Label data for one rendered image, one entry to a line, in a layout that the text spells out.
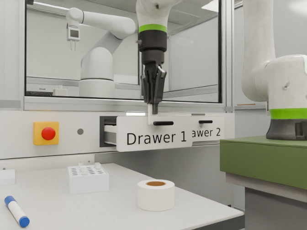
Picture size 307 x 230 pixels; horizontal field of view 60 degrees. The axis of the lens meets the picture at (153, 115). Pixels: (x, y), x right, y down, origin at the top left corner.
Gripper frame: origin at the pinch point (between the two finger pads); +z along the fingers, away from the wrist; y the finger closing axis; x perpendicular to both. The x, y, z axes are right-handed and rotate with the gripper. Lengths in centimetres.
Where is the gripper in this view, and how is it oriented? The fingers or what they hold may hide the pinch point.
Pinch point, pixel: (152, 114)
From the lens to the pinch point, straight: 86.0
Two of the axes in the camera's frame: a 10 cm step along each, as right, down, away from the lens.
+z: 0.0, 10.0, -0.1
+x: 8.5, 0.0, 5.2
